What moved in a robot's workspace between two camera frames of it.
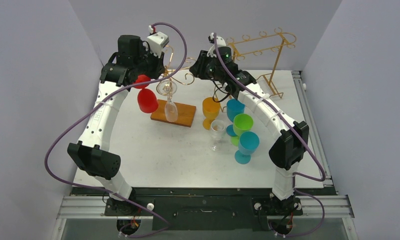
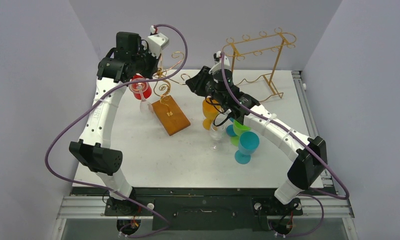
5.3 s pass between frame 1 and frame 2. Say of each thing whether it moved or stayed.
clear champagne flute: moved
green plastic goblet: stayed
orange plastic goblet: stayed
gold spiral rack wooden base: moved
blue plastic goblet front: stayed
